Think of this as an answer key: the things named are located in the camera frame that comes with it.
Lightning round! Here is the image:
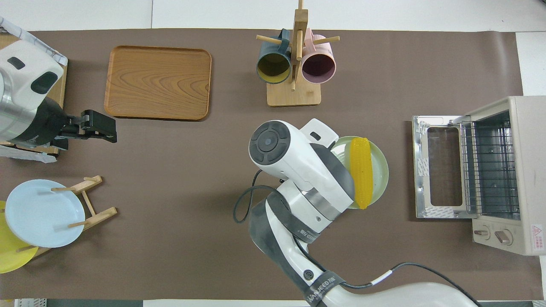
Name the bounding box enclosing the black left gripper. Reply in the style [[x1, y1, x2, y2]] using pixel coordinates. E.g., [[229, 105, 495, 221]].
[[15, 99, 117, 151]]

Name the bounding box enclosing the yellow corn cob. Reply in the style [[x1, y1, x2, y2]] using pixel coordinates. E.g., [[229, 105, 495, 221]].
[[350, 137, 374, 210]]

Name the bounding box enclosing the pale green plate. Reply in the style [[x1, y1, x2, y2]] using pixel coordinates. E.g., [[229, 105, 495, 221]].
[[331, 136, 389, 209]]

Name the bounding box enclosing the glass oven door with handle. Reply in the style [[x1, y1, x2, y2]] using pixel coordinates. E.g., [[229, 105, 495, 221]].
[[412, 115, 474, 219]]

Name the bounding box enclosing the beige toaster oven housing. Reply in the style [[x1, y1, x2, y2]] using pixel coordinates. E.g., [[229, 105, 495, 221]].
[[461, 96, 546, 256]]

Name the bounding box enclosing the white paper strip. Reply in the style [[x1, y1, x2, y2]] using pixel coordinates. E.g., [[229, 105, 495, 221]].
[[0, 145, 57, 164]]

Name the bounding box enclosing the wooden plate rack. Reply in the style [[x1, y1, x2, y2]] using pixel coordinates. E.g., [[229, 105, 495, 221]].
[[17, 175, 118, 258]]

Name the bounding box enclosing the light blue plate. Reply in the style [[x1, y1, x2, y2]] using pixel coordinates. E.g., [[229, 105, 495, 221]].
[[5, 180, 86, 248]]

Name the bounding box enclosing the brown wooden tray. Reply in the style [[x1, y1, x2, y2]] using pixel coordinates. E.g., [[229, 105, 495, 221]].
[[104, 46, 212, 122]]

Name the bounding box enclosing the white checked cloth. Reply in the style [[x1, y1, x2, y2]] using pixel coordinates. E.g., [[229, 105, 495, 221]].
[[0, 16, 68, 66]]

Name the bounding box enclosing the yellow plate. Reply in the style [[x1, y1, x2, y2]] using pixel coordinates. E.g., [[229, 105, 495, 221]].
[[0, 201, 39, 274]]

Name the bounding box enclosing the dark teal mug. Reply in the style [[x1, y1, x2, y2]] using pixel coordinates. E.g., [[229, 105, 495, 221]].
[[256, 29, 293, 85]]

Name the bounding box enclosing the wooden mug tree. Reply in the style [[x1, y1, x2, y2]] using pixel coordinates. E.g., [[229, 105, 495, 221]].
[[256, 0, 340, 107]]

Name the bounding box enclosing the pink mug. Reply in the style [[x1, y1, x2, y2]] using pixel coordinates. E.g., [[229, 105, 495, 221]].
[[301, 28, 337, 84]]

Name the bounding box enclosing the brown table mat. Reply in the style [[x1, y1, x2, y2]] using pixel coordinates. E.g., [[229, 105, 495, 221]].
[[0, 28, 542, 301]]

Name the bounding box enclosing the wire and wood shelf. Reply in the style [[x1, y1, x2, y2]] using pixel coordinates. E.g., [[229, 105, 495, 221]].
[[0, 26, 68, 156]]

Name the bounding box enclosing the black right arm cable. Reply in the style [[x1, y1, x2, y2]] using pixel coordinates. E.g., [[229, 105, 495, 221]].
[[233, 171, 482, 307]]

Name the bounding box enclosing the metal oven wire rack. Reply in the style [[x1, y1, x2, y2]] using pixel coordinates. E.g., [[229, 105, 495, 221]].
[[461, 122, 521, 214]]

